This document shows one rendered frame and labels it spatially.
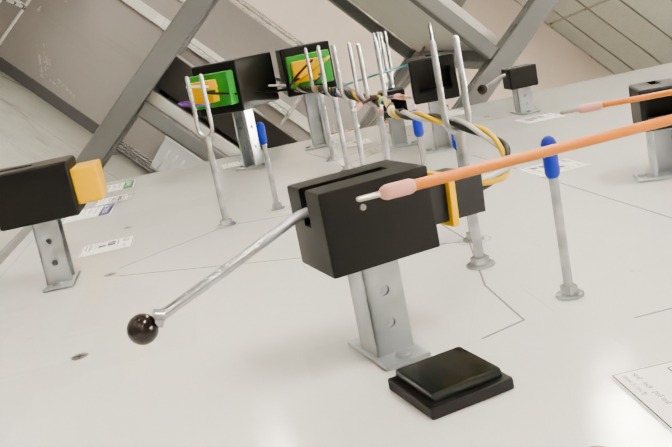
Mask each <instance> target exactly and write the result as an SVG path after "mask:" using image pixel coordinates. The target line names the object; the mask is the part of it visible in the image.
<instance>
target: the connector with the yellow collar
mask: <svg viewBox="0 0 672 447"><path fill-rule="evenodd" d="M449 170H453V168H442V169H438V170H434V172H445V171H449ZM454 182H455V190H456V197H457V205H458V213H459V218H462V217H466V216H469V215H473V214H476V213H480V212H484V211H486V209H485V201H484V192H483V184H482V176H481V174H479V175H475V176H471V177H467V178H463V179H459V180H455V181H454ZM430 190H431V196H432V201H433V207H434V213H435V219H436V225H437V224H441V223H444V222H448V221H450V220H449V212H448V204H447V196H446V189H445V183H444V184H440V185H436V186H432V187H430Z"/></svg>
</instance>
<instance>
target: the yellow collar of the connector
mask: <svg viewBox="0 0 672 447"><path fill-rule="evenodd" d="M445 189H446V196H447V204H448V212H449V220H450V221H448V222H444V223H441V224H442V225H447V226H451V227H457V226H459V225H460V221H459V213H458V205H457V197H456V190H455V182H454V181H452V182H448V183H445Z"/></svg>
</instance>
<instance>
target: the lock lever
mask: <svg viewBox="0 0 672 447"><path fill-rule="evenodd" d="M359 209H360V210H362V211H364V210H366V205H365V204H360V206H359ZM308 217H309V213H308V208H307V207H305V208H303V209H300V210H298V211H296V212H295V213H293V214H291V215H290V216H289V217H287V218H286V219H285V220H283V221H282V222H281V223H279V224H278V225H277V226H275V227H274V228H273V229H271V230H270V231H269V232H267V233H266V234H265V235H263V236H262V237H261V238H259V239H258V240H257V241H255V242H254V243H253V244H251V245H250V246H248V247H247V248H246V249H244V250H243V251H242V252H240V253H239V254H237V255H236V256H235V257H233V258H232V259H231V260H229V261H228V262H226V263H225V264H224V265H222V266H221V267H219V268H218V269H217V270H215V271H214V272H213V273H211V274H210V275H208V276H207V277H206V278H204V279H203V280H201V281H200V282H199V283H197V284H196V285H194V286H193V287H192V288H190V289H189V290H187V291H186V292H185V293H183V294H182V295H180V296H179V297H178V298H176V299H175V300H173V301H172V302H171V303H169V304H168V305H166V306H165V307H164V308H162V309H153V312H152V317H153V318H154V319H155V323H156V325H157V326H158V327H159V328H163V326H164V321H165V320H166V319H167V318H169V317H170V316H172V315H173V314H174V313H176V312H177V311H178V310H180V309H181V308H183V307H184V306H185V305H187V304H188V303H190V302H191V301H192V300H194V299H195V298H196V297H198V296H199V295H201V294H202V293H203V292H205V291H206V290H208V289H209V288H210V287H212V286H213V285H214V284H216V283H217V282H219V281H220V280H221V279H223V278H224V277H226V276H227V275H228V274H230V273H231V272H232V271H234V270H235V269H237V268H238V267H239V266H241V265H242V264H243V263H245V262H246V261H247V260H249V259H250V258H252V257H253V256H254V255H256V254H257V253H258V252H260V251H261V250H262V249H264V248H265V247H266V246H268V245H269V244H270V243H272V242H273V241H274V240H276V239H277V238H278V237H280V236H281V235H282V234H284V233H285V232H286V231H288V230H289V229H290V228H291V227H293V226H294V225H295V224H297V223H298V222H300V221H302V220H304V219H306V218H308Z"/></svg>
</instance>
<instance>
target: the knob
mask: <svg viewBox="0 0 672 447"><path fill-rule="evenodd" d="M158 333H159V327H158V326H157V325H156V323H155V319H154V318H153V317H152V316H151V315H149V314H145V313H140V314H137V315H135V316H134V317H132V318H131V319H130V321H129V322H128V324H127V335H128V337H129V339H130V340H131V341H132V342H133V343H135V344H137V345H148V344H150V343H151V342H153V341H154V340H155V339H156V337H157V336H158Z"/></svg>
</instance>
